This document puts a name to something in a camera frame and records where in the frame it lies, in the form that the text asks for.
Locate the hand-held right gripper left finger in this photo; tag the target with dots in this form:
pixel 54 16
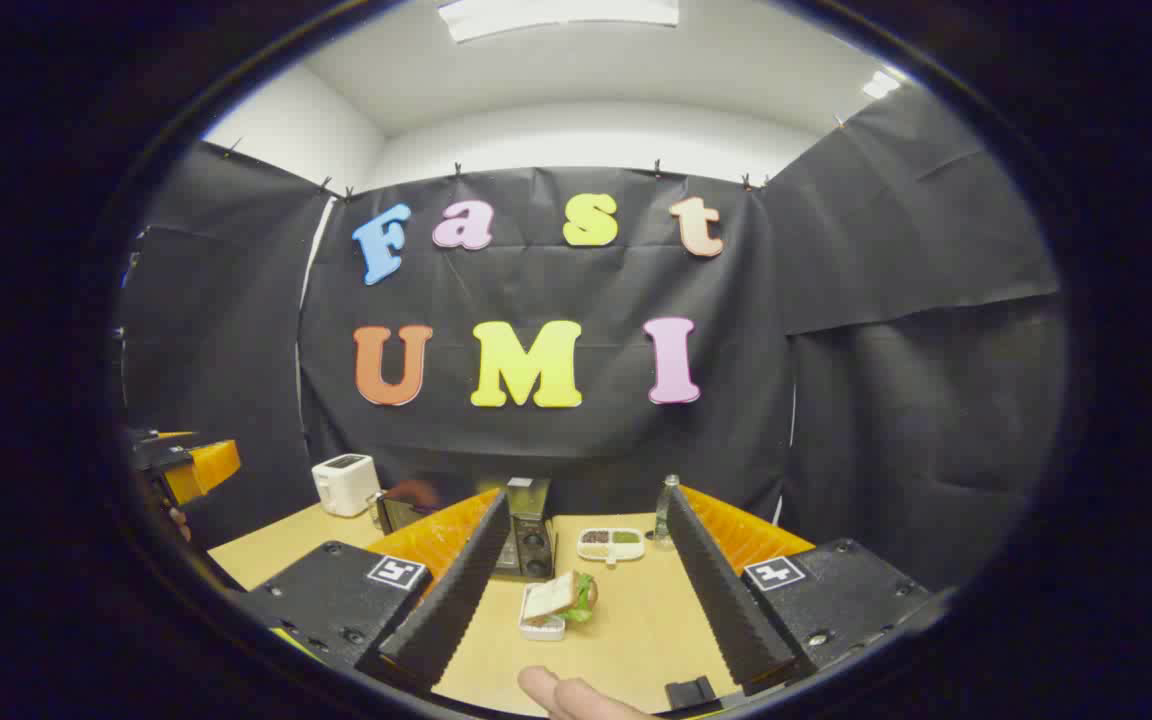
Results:
pixel 461 600

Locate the black electric oven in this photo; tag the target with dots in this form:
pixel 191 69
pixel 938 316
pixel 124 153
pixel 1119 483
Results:
pixel 534 545

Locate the lettuce sandwich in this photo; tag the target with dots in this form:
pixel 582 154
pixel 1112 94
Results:
pixel 564 597

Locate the clear glass cup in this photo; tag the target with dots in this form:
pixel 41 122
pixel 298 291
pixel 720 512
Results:
pixel 376 510

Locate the long ceiling light panel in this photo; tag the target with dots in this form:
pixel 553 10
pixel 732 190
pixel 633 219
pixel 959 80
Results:
pixel 556 15

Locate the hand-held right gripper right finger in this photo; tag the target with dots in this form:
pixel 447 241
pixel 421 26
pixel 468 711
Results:
pixel 716 590

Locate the white divided food tray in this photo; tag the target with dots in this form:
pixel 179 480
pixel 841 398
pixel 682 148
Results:
pixel 611 544

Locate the clear plastic water bottle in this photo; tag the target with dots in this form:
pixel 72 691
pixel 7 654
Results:
pixel 668 512

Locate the white toaster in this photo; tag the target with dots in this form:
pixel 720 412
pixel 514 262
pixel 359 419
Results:
pixel 346 483

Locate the black backdrop cloth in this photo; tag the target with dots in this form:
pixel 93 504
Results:
pixel 536 440

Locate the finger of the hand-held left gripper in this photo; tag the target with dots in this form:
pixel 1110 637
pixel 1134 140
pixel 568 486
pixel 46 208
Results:
pixel 211 465

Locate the small ceiling light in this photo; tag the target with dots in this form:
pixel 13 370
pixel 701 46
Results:
pixel 881 85

